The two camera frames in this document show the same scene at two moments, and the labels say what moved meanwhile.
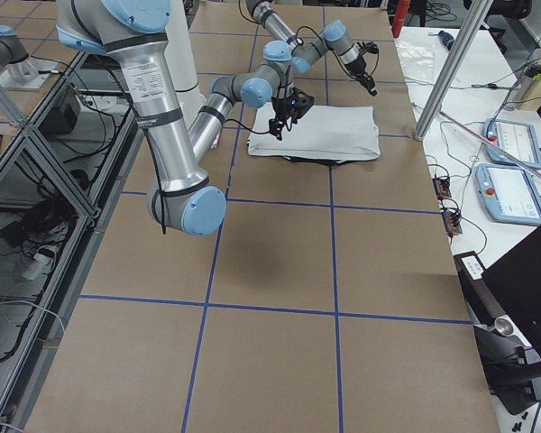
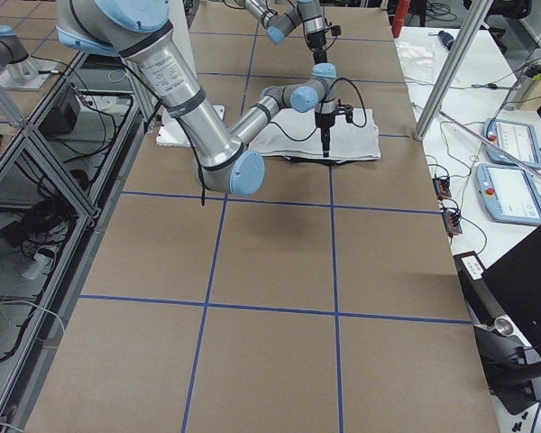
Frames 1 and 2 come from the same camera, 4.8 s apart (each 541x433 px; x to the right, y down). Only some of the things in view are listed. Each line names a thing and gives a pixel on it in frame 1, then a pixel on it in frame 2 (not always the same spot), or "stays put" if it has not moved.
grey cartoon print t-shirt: [324, 134] stays put
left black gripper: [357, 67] to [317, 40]
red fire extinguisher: [400, 13] stays put
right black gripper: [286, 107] to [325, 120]
